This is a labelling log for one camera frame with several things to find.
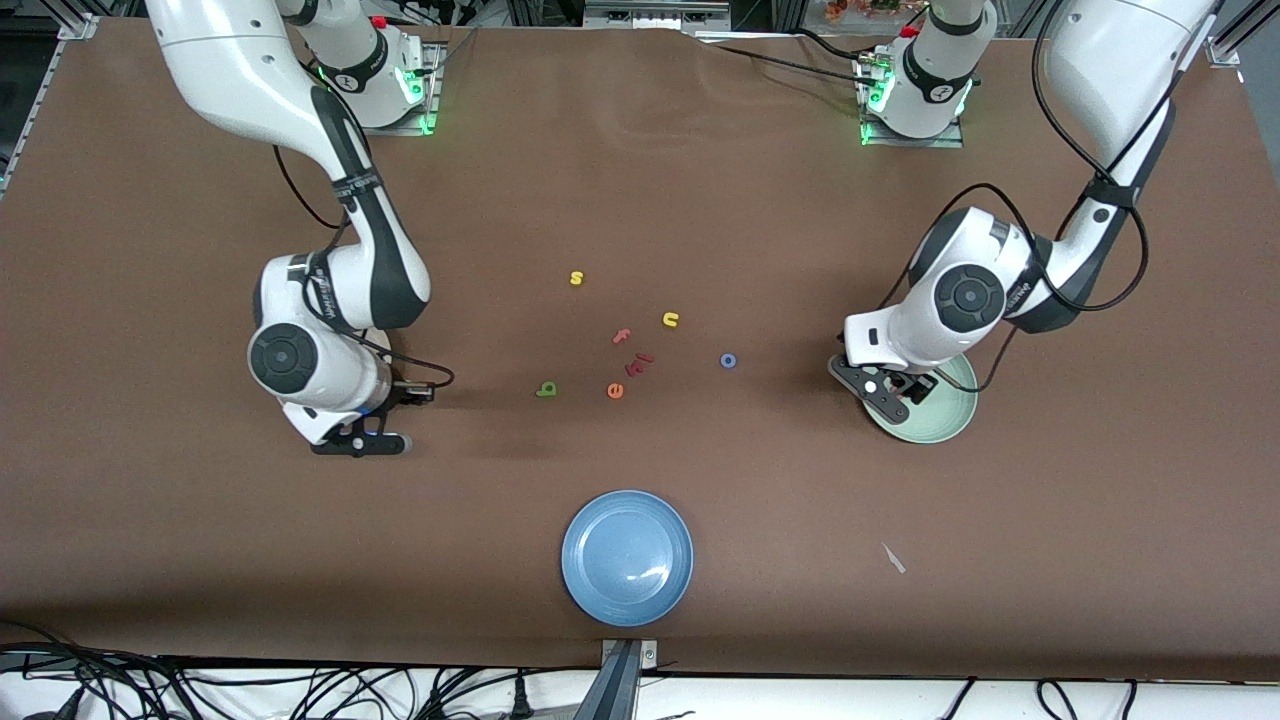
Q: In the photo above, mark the light green round plate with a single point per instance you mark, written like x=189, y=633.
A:
x=945, y=415

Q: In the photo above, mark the brown table cover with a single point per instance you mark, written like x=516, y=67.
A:
x=200, y=550

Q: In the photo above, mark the black power plug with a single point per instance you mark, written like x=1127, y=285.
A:
x=520, y=700

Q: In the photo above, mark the grey box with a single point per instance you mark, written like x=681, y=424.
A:
x=655, y=15

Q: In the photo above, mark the silver aluminium frame bar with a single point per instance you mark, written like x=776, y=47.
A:
x=75, y=30
x=1225, y=50

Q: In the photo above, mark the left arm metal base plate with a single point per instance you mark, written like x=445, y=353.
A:
x=940, y=143

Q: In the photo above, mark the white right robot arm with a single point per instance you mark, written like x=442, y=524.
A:
x=230, y=60

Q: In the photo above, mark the white paper scrap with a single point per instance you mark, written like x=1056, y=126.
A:
x=893, y=558

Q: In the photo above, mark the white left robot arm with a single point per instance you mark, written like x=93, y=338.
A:
x=1110, y=60

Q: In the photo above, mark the orange decoration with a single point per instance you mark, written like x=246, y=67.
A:
x=860, y=8

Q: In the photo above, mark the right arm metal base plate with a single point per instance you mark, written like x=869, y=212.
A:
x=420, y=128

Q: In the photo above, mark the beige brown round plate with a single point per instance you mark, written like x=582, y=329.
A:
x=378, y=342

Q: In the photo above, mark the silver mounting bracket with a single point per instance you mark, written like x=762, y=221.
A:
x=650, y=655

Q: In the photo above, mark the blue round plate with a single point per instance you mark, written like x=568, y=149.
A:
x=627, y=558

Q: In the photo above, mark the grey camera mount pole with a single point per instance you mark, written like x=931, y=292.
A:
x=612, y=690

